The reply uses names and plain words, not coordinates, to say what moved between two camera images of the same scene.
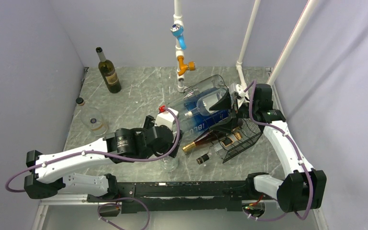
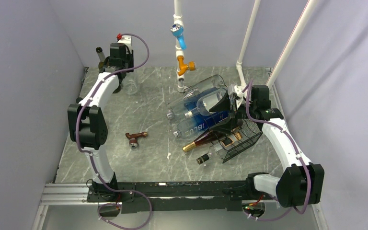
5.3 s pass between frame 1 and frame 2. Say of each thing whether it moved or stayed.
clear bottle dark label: moved
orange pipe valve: stayed
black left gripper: moved
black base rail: stayed
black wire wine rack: stayed
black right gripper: stayed
